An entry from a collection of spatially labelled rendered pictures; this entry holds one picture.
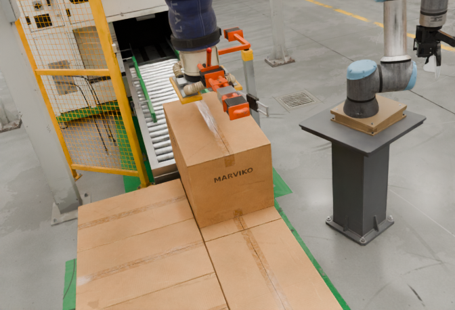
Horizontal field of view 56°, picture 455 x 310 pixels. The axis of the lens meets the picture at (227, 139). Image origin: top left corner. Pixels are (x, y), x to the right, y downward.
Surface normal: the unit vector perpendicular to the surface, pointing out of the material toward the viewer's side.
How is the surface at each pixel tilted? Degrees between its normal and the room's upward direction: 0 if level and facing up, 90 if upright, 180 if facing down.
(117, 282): 0
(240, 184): 97
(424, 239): 0
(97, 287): 0
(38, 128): 90
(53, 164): 90
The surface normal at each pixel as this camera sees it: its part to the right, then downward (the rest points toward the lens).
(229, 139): -0.11, -0.81
